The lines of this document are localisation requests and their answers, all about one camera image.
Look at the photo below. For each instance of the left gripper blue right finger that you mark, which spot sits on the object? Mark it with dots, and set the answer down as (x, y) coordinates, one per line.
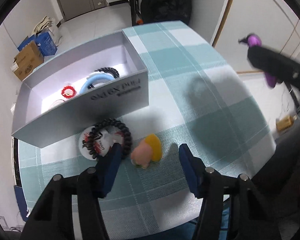
(193, 169)

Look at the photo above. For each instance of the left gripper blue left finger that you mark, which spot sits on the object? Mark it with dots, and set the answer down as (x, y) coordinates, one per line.
(106, 170)

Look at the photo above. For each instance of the white printed pin badge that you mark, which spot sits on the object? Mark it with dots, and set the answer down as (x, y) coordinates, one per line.
(105, 139)

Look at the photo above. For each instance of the doll head figurine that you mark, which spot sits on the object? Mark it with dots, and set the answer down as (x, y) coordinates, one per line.
(148, 150)

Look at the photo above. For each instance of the red knot charm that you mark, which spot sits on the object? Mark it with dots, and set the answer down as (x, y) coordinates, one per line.
(68, 92)

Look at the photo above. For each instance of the teal plaid tablecloth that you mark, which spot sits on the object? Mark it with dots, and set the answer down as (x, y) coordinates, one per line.
(195, 98)

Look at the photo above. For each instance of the grey open phone box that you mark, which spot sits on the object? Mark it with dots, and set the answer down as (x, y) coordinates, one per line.
(108, 75)

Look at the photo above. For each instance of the brown cardboard box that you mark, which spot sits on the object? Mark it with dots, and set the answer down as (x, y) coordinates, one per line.
(27, 60)

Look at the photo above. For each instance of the black backpack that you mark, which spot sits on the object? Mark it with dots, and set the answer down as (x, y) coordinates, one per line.
(153, 11)

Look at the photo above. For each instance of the blue carton box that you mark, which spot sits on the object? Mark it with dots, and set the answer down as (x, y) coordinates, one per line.
(43, 41)

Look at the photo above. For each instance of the white cloth bag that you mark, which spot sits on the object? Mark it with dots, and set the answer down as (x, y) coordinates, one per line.
(49, 25)

